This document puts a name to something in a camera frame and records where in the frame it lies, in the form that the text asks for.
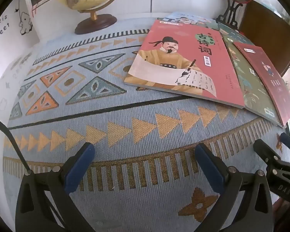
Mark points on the light blue cartoon book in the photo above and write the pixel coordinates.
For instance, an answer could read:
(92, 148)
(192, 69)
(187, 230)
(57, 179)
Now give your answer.
(191, 19)

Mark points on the pink book with scholar figure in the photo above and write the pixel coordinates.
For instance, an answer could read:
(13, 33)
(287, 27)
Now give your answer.
(183, 60)

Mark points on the white poster with drawings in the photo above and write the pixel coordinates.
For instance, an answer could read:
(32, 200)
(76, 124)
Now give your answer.
(14, 29)

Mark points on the green book with robed figure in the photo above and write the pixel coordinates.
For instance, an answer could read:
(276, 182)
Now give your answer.
(253, 84)

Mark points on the patterned woven table mat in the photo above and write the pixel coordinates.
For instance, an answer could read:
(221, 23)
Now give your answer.
(135, 130)

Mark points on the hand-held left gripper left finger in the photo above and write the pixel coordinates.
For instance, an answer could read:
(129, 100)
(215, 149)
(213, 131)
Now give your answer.
(78, 169)

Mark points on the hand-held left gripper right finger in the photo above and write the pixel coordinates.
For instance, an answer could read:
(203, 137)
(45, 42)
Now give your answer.
(211, 171)

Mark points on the dark green book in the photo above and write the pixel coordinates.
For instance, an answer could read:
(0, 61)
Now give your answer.
(234, 32)

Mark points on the red book with small figure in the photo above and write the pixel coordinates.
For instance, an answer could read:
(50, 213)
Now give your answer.
(270, 77)

